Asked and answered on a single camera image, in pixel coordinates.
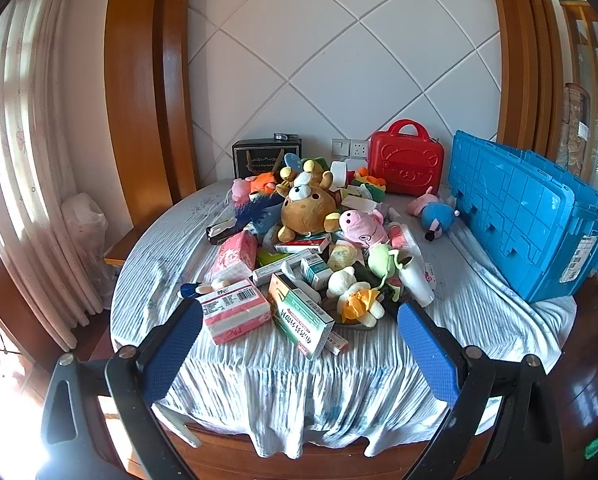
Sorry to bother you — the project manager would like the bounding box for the pale floral curtain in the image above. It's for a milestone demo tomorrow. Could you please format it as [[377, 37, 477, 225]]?
[[0, 0, 112, 353]]

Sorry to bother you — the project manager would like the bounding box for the white plastic cup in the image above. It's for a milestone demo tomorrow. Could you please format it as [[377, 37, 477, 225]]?
[[396, 255, 436, 307]]

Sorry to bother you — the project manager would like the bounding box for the green red white medicine box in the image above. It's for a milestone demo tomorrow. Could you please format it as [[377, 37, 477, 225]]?
[[268, 272, 336, 360]]

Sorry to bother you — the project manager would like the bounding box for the white yellow banana plush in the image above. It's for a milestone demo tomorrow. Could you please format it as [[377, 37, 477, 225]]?
[[327, 266, 386, 327]]

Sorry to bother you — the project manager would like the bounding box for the small brown bear plush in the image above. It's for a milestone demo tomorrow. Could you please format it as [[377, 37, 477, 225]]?
[[276, 158, 334, 197]]

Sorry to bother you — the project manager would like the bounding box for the pink pig plush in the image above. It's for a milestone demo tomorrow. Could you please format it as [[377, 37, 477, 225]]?
[[339, 208, 390, 249]]

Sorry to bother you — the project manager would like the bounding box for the green frog plush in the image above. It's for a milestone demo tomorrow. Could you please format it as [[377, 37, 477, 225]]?
[[366, 245, 406, 287]]

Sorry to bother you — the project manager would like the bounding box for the yellow orange duck plush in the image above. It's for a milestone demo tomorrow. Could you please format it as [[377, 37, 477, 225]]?
[[354, 167, 388, 194]]

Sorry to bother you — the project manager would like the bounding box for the pink flowered tissue pack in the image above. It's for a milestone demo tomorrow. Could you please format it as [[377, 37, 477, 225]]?
[[210, 232, 258, 283]]

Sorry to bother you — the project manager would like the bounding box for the narrow ribbed wooden wall frame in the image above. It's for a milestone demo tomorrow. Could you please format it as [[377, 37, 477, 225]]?
[[484, 0, 566, 171]]

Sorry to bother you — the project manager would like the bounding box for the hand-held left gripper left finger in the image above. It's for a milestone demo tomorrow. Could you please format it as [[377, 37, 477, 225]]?
[[36, 300, 204, 480]]

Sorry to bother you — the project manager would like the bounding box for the pink barcode tissue pack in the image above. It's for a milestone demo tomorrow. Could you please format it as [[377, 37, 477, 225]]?
[[199, 280, 272, 345]]

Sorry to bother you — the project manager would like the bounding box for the white plastic bag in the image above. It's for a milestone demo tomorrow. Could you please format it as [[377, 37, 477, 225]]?
[[60, 192, 110, 283]]

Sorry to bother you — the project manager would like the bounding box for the blue white clip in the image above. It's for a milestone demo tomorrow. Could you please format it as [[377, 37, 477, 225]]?
[[179, 282, 213, 302]]

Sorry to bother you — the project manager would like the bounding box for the orange plush toy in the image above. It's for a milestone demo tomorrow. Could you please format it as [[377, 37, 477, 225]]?
[[249, 172, 280, 194]]

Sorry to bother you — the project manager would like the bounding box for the blue-dressed pig plush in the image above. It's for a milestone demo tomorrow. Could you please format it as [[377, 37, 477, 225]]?
[[411, 187, 460, 244]]

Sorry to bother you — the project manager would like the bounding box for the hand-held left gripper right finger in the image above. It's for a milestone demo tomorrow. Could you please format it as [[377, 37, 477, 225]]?
[[396, 301, 564, 480]]

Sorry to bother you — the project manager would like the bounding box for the black gift box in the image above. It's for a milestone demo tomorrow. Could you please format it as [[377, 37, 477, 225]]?
[[231, 137, 302, 182]]

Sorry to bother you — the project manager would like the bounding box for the large brown bear plush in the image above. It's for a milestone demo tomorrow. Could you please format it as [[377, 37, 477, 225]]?
[[264, 183, 342, 246]]

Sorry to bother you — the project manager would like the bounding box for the yellow-green tissue pack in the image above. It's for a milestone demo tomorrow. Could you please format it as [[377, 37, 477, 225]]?
[[329, 240, 358, 272]]

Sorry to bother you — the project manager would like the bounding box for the wide wooden wall frame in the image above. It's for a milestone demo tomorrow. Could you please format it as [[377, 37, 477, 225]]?
[[104, 0, 200, 241]]

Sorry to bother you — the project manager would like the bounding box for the small red white medicine box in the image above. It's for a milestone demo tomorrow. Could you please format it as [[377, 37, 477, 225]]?
[[274, 236, 332, 254]]

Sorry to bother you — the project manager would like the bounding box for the dark brown box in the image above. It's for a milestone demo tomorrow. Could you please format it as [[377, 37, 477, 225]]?
[[206, 220, 240, 244]]

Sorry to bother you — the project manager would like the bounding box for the wooden chair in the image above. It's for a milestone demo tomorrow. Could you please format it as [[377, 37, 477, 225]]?
[[103, 225, 150, 267]]

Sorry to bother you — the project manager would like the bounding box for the red bear-print suitcase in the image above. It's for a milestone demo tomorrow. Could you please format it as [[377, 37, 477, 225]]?
[[368, 119, 445, 196]]

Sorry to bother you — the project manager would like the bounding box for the blue tinsel duster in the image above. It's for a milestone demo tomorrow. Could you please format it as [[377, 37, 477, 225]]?
[[229, 192, 284, 224]]

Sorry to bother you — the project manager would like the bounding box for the teal white medicine box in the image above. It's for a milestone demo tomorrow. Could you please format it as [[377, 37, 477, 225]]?
[[301, 255, 330, 289]]

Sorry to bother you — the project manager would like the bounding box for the round wooden desktop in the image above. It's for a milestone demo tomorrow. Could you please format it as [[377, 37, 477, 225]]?
[[151, 402, 500, 466]]

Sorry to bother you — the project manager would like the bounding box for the blue plastic crate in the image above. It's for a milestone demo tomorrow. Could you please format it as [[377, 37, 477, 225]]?
[[448, 130, 598, 304]]

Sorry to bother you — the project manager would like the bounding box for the patterned hanging cloth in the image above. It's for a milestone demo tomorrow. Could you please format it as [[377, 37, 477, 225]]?
[[564, 82, 592, 171]]

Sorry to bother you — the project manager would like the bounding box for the pink wrapped packet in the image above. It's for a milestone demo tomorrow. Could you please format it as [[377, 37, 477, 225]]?
[[388, 222, 420, 252]]

